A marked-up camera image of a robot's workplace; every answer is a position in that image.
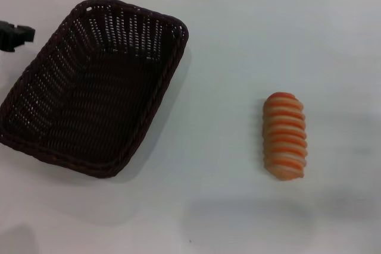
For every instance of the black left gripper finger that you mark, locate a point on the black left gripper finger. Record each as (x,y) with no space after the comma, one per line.
(26,34)
(7,37)

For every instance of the dark brown woven wicker basket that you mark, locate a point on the dark brown woven wicker basket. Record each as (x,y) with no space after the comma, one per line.
(89,108)

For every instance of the orange striped spiral bread roll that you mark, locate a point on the orange striped spiral bread roll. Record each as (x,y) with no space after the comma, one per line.
(284,138)

